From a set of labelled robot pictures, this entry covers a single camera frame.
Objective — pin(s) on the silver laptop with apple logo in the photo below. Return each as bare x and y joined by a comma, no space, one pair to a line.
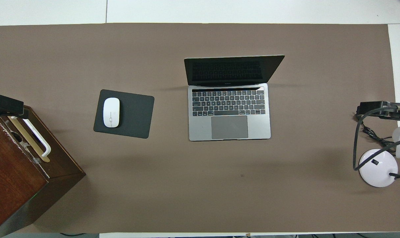
259,129

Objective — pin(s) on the white desk lamp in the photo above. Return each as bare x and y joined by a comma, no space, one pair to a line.
378,165

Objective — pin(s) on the dark brown wooden box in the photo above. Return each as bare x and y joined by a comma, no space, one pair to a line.
18,185

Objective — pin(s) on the white computer mouse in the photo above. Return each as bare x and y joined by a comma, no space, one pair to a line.
111,112

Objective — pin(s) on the black mouse pad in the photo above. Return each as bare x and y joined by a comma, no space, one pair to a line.
135,115

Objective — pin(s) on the brown table mat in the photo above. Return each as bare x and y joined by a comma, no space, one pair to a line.
200,185

